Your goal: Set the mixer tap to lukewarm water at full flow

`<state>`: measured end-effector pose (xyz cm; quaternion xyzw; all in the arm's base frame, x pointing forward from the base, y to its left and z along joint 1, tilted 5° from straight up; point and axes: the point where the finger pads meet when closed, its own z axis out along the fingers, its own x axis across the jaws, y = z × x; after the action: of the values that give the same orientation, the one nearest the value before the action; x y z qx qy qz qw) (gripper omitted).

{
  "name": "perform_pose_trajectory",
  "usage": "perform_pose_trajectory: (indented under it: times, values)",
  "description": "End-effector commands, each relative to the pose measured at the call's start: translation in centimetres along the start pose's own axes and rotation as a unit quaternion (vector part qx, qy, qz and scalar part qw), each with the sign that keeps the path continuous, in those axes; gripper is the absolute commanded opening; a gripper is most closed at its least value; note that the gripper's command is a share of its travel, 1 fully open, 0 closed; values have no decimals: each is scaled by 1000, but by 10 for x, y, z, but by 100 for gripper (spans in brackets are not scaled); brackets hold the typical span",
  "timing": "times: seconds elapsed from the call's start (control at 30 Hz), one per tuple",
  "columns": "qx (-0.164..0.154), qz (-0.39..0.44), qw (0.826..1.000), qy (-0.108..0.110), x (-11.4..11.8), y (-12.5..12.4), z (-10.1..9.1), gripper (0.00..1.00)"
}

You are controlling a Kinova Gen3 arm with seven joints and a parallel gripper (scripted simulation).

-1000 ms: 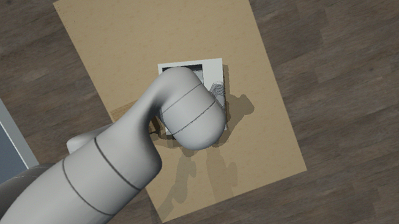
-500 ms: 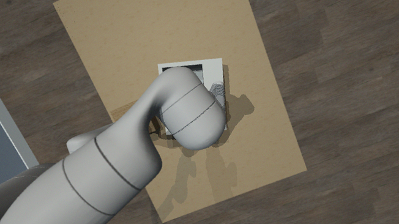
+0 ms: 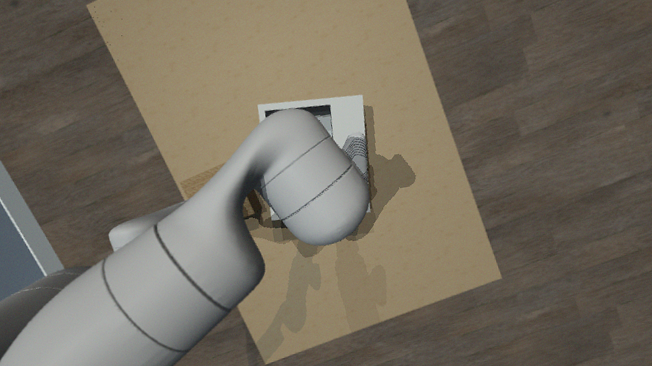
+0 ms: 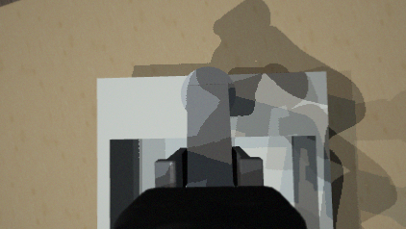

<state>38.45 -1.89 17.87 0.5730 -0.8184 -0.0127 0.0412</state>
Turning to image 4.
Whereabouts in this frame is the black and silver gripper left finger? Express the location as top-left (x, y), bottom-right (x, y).
top-left (155, 147), bottom-right (188, 188)

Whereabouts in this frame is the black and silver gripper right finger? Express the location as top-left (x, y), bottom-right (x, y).
top-left (232, 146), bottom-right (264, 186)

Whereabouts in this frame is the grey square sink basin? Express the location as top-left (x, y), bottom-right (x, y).
top-left (97, 71), bottom-right (333, 229)

